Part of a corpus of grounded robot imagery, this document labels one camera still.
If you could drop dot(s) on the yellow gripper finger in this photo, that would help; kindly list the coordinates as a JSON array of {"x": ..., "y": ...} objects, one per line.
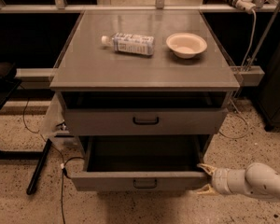
[
  {"x": 206, "y": 190},
  {"x": 210, "y": 170}
]

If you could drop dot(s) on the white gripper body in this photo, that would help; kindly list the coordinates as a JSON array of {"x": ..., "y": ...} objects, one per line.
[{"x": 219, "y": 181}]

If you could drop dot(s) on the grey drawer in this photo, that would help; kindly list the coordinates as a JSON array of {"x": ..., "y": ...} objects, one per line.
[
  {"x": 142, "y": 112},
  {"x": 141, "y": 163}
]

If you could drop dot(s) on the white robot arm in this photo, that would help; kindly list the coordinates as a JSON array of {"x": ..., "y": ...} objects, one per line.
[{"x": 257, "y": 181}]

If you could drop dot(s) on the grey drawer cabinet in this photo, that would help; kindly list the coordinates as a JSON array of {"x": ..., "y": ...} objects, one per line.
[{"x": 88, "y": 65}]

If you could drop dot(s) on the white paper bowl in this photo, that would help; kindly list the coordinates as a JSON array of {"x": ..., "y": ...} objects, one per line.
[{"x": 185, "y": 45}]

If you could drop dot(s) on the plastic water bottle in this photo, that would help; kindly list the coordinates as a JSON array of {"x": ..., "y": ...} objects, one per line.
[{"x": 130, "y": 43}]

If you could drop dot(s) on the black table leg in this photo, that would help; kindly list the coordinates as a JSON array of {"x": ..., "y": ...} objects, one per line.
[{"x": 31, "y": 189}]

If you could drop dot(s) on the black side table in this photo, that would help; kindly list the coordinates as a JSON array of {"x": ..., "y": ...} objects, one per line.
[{"x": 8, "y": 81}]

